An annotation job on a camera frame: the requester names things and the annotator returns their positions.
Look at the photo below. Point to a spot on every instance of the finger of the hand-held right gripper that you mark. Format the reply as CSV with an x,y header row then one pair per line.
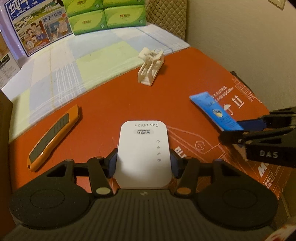
x,y
233,136
251,123

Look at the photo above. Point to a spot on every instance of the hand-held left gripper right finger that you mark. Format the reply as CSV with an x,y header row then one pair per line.
x,y
175,162

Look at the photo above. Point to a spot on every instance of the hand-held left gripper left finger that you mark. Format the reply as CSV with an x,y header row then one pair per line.
x,y
113,161

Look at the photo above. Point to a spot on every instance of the blue tube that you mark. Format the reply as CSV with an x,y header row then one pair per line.
x,y
217,111

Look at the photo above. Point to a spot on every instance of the white wifi repeater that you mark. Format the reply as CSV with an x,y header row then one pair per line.
x,y
143,153

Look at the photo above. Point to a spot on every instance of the brown shoebox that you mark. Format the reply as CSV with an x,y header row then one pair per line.
x,y
4,143

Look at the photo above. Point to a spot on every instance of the orange utility knife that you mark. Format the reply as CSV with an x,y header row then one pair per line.
x,y
52,139

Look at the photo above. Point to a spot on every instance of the white plastic clip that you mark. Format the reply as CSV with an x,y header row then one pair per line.
x,y
150,67

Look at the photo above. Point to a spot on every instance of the checked pastel tablecloth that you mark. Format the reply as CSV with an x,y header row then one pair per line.
x,y
81,62

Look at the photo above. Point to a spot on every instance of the pack of green tissue packets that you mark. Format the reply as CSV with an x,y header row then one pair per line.
x,y
104,16

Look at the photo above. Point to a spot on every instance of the white photo print box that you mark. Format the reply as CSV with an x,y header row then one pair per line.
x,y
5,62

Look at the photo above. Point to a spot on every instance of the blue illustrated milk carton box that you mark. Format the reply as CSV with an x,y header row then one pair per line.
x,y
37,27

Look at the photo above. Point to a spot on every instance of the wall socket plate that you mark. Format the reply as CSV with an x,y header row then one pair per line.
x,y
277,3

